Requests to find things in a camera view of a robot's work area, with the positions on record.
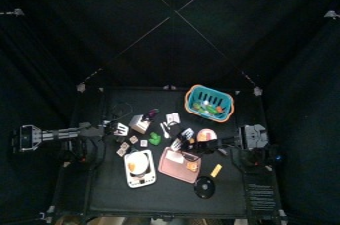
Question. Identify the orange toy carrot bottom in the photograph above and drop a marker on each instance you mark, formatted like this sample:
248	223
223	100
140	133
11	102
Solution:
192	166

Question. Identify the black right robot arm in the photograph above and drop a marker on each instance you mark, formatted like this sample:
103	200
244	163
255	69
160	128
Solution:
253	139

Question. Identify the pink white toy ham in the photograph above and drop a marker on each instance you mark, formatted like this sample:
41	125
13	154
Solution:
205	135

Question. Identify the toy pan with fried egg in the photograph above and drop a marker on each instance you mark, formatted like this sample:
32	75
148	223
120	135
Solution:
137	164

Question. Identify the yellow toy food stick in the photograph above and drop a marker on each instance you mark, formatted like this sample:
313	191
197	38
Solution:
215	170

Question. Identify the orange toy food piece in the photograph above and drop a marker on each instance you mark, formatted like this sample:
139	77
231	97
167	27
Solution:
219	108

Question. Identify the grey frame corner bracket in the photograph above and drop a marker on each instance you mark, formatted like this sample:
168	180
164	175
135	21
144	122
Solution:
331	14
257	90
168	87
17	12
80	86

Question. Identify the black round lid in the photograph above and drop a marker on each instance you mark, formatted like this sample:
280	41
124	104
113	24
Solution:
204	187

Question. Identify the white toy stove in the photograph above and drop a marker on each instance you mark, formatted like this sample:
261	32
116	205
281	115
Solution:
140	169

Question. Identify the green toy vegetable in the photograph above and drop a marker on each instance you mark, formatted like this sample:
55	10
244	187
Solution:
208	110

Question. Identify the white toy food slice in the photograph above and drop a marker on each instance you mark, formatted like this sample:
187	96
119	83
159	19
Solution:
175	157

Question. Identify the white toy spoon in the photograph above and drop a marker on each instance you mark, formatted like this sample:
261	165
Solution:
164	130

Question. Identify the small wooden printed block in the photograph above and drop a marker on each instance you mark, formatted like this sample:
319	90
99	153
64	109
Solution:
144	143
133	140
125	146
120	152

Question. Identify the teal basket orange rim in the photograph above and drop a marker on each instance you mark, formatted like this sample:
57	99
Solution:
209	103

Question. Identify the pink toy cutting board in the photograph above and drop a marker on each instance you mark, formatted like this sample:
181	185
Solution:
179	169

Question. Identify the white pink printed card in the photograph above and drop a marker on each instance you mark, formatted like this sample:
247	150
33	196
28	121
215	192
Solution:
172	118

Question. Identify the green toy carrot top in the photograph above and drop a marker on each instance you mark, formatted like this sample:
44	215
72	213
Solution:
155	139

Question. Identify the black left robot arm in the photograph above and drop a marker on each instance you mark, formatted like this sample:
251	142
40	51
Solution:
57	134

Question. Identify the white text label sticker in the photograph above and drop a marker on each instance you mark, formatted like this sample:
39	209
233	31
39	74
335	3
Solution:
260	199

